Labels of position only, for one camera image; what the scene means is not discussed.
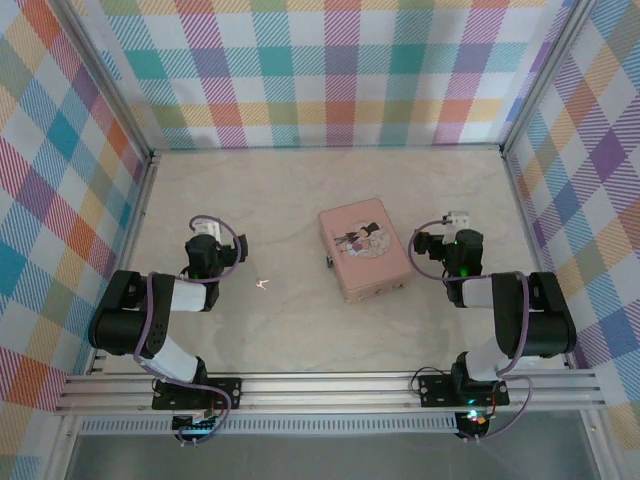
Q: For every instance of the aluminium frame post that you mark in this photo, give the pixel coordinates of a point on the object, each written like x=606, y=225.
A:
x=547, y=75
x=107, y=82

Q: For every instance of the aluminium front rail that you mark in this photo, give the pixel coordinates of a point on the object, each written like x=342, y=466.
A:
x=325, y=390

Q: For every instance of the aluminium side rail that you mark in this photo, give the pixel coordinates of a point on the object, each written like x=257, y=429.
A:
x=530, y=235
x=135, y=240

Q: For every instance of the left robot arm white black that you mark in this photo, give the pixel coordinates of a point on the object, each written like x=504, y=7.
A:
x=120, y=330

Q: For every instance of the small key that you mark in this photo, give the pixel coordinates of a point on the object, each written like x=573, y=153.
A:
x=262, y=284

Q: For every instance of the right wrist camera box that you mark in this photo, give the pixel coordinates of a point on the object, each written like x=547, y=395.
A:
x=459, y=219

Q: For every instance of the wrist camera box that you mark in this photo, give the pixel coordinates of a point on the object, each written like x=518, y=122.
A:
x=209, y=229
x=459, y=219

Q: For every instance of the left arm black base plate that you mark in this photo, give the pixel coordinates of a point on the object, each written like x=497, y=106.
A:
x=226, y=388

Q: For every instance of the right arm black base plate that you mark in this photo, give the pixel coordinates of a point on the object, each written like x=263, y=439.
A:
x=435, y=390

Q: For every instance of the pink tin box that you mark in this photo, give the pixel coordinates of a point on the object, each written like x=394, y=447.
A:
x=362, y=247

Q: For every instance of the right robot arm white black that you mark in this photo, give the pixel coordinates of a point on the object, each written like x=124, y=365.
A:
x=545, y=330

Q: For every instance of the right controller board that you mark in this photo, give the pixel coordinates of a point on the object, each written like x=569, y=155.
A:
x=474, y=419

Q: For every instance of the left controller board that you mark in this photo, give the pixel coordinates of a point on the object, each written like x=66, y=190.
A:
x=192, y=422

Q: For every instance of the controller board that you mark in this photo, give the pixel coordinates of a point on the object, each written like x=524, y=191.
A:
x=192, y=422
x=474, y=419

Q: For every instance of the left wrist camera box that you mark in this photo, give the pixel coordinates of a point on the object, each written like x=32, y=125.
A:
x=209, y=229

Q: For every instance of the small blue padlock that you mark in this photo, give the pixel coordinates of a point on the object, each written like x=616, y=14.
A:
x=328, y=261

